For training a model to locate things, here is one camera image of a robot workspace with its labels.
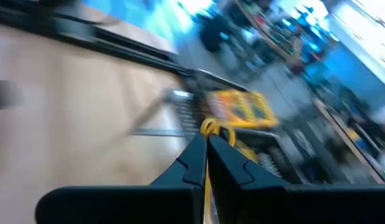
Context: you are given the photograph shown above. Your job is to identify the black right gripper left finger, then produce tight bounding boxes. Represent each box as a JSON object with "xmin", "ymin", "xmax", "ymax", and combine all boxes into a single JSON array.
[{"xmin": 34, "ymin": 134, "xmax": 208, "ymax": 224}]

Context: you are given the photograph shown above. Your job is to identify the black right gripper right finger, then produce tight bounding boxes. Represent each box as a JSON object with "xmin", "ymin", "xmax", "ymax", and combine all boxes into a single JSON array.
[{"xmin": 207, "ymin": 134, "xmax": 385, "ymax": 224}]

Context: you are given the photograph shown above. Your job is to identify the yellow rubber band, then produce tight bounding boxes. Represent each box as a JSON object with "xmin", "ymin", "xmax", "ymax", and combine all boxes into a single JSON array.
[
  {"xmin": 234, "ymin": 138, "xmax": 259, "ymax": 163},
  {"xmin": 200, "ymin": 116, "xmax": 237, "ymax": 224}
]

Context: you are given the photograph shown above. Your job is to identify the yellow green crayon box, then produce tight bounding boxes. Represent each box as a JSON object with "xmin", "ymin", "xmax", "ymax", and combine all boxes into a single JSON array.
[{"xmin": 207, "ymin": 89, "xmax": 279, "ymax": 129}]

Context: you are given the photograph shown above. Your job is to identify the black plastic mesh basket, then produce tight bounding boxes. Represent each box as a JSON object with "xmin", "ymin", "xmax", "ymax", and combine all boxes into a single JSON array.
[{"xmin": 179, "ymin": 68, "xmax": 282, "ymax": 135}]

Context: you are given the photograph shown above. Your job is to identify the grey perforated metal riser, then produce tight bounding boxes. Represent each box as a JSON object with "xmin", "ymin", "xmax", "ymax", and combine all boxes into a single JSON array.
[{"xmin": 125, "ymin": 88, "xmax": 211, "ymax": 139}]

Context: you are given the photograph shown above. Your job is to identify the black aluminium table frame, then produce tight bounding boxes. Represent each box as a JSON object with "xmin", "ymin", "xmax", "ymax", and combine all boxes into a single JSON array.
[{"xmin": 0, "ymin": 0, "xmax": 193, "ymax": 77}]

